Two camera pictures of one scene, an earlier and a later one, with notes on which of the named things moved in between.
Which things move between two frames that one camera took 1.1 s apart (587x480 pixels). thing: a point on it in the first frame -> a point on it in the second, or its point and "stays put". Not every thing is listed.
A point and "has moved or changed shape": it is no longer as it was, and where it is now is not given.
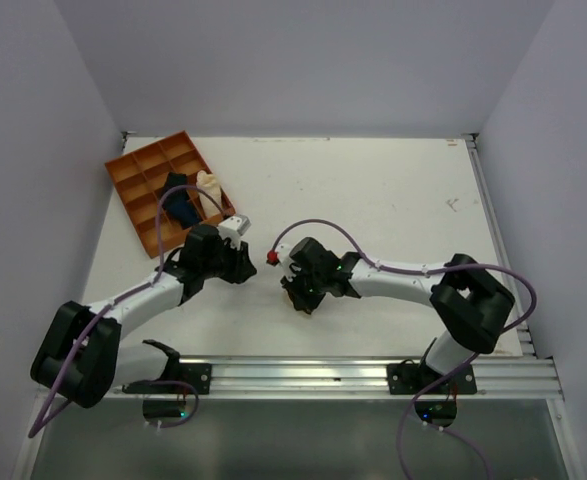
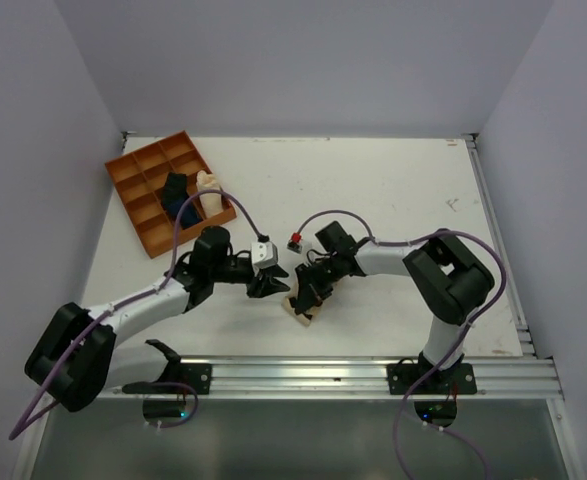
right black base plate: [412, 378] stays put
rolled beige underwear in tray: [209, 185] stays put
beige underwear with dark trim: [303, 303] has moved or changed shape
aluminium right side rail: [525, 336] stays put
